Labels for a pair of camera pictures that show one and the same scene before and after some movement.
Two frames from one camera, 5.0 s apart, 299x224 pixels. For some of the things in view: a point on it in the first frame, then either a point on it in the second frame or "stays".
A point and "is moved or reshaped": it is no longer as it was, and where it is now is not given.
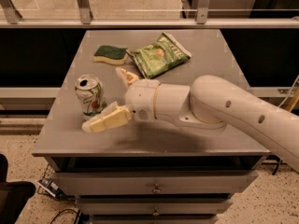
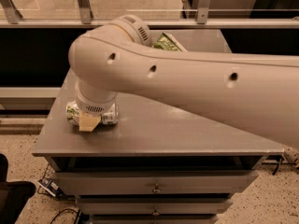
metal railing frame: [10, 17] stays
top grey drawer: [156, 182] stays
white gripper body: [140, 99] -> [94, 107]
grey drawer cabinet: [143, 170] stays
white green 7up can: [91, 93] is moved or reshaped
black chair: [13, 194] stays
